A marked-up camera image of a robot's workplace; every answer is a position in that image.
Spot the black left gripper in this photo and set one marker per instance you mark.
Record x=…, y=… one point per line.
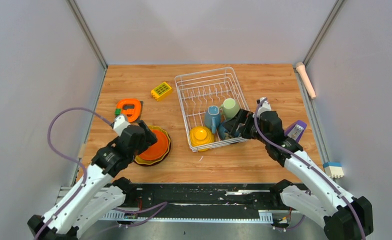
x=148, y=136

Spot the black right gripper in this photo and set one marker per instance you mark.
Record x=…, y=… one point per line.
x=242, y=117

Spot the orange plate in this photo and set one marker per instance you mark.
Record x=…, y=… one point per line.
x=158, y=149

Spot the light green mug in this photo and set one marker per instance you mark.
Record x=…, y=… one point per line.
x=230, y=107

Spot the yellow dotted plate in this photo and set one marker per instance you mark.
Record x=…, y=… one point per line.
x=146, y=163

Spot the blue dotted mug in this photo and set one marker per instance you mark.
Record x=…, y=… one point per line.
x=212, y=118

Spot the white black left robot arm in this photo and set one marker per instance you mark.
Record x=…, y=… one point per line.
x=96, y=193

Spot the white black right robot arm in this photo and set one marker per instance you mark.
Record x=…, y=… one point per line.
x=341, y=215

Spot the dark blue floral bowl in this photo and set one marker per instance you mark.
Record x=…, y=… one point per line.
x=222, y=131

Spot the yellow ribbed bowl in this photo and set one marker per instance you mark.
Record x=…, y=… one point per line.
x=199, y=136

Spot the yellow toy block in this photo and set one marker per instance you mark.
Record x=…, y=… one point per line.
x=161, y=91

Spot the white blue toy block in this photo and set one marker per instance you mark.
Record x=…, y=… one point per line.
x=333, y=169

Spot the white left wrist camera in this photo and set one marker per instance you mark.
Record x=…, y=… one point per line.
x=120, y=123

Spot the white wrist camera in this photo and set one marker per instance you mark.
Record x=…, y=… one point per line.
x=263, y=106
x=120, y=123

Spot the orange handle toy on pad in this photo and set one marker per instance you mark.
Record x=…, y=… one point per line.
x=131, y=108

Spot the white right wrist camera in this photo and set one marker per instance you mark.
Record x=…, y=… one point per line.
x=263, y=106

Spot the white wire dish rack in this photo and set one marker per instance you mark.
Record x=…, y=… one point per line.
x=198, y=91

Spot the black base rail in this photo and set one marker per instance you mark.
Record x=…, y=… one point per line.
x=219, y=203

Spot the pink cylinder handle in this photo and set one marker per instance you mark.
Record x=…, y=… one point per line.
x=301, y=69

